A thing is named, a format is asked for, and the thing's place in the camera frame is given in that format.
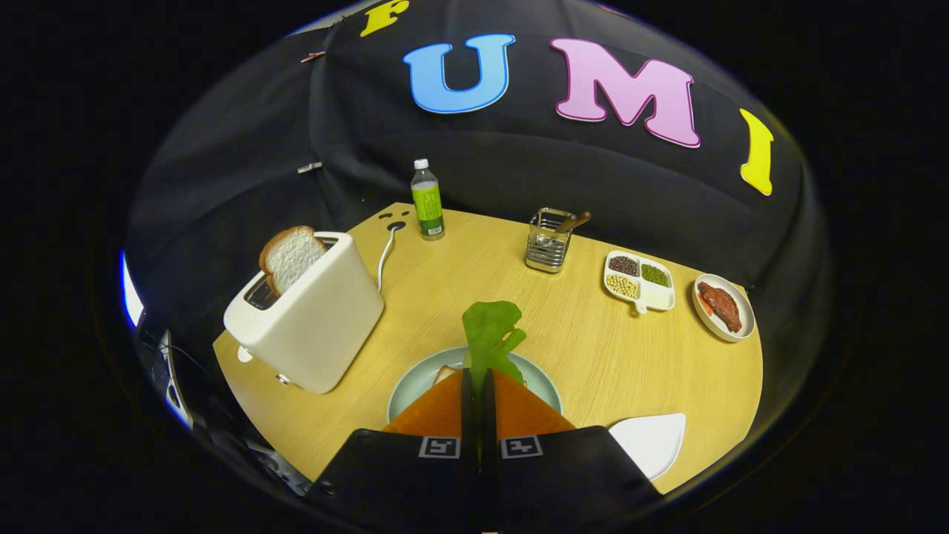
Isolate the white toaster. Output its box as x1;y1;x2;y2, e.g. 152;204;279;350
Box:
224;231;385;394

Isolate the plain bread slice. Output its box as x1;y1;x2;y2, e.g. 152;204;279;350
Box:
259;226;328;296

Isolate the white toaster cable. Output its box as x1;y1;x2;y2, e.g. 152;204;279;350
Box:
377;221;407;294

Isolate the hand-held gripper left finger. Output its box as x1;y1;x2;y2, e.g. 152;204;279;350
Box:
308;369;480;534

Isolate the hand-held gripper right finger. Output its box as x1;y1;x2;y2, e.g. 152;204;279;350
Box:
479;369;665;534

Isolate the black backdrop cloth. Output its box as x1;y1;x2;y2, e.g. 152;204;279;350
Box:
125;0;831;416

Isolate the green label water bottle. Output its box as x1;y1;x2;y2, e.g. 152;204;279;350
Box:
411;159;446;241

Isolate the pale green round plate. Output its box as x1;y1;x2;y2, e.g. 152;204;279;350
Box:
387;346;563;423

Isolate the red meat slice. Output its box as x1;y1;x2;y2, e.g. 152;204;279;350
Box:
698;281;743;333

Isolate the green lettuce leaf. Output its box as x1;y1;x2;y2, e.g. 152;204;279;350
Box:
462;300;528;394

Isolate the white leaf-shaped plate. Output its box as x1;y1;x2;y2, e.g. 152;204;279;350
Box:
608;413;687;481

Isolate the round white meat plate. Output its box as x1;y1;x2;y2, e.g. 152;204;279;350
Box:
692;274;756;343

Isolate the metal wire utensil holder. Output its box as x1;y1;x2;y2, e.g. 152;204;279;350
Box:
525;208;578;274

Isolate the white divided bean dish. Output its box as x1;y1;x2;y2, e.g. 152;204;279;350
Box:
603;250;676;315

